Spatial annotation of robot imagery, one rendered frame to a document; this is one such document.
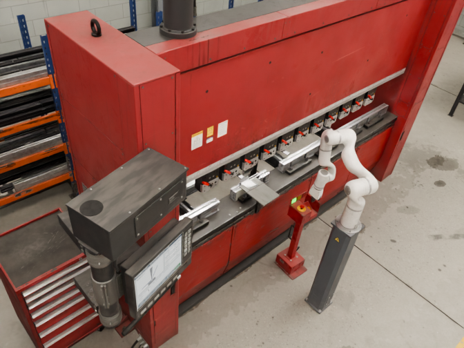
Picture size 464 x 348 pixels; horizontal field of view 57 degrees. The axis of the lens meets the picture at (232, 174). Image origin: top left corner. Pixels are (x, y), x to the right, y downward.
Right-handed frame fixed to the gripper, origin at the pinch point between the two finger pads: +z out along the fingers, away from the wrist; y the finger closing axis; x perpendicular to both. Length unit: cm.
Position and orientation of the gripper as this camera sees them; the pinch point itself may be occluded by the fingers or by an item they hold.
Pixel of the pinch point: (313, 199)
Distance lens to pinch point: 356.7
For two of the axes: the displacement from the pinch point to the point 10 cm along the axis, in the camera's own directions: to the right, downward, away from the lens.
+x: 7.8, -3.5, 5.2
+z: -1.4, 7.1, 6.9
